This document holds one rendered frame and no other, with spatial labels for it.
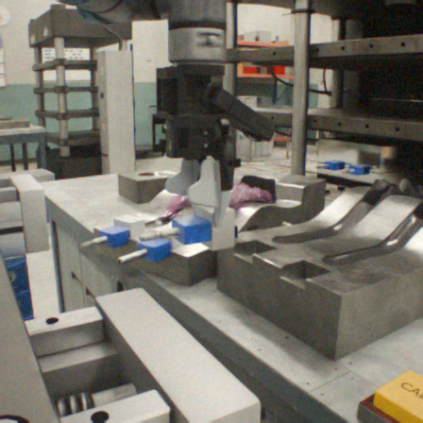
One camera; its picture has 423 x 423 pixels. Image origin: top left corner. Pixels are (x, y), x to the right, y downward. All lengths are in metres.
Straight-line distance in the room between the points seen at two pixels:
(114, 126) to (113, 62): 0.66
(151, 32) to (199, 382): 8.46
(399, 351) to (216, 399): 0.45
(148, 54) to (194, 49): 7.98
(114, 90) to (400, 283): 4.53
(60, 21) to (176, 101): 4.61
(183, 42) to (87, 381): 0.42
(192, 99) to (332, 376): 0.38
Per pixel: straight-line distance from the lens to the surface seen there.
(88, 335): 0.27
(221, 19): 0.59
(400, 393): 0.49
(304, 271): 0.65
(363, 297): 0.58
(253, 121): 0.62
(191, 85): 0.59
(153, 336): 0.24
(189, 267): 0.75
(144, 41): 8.53
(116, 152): 5.02
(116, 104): 4.99
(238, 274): 0.70
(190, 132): 0.56
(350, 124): 1.56
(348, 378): 0.56
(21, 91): 7.80
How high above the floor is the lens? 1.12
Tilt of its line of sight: 15 degrees down
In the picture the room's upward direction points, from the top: straight up
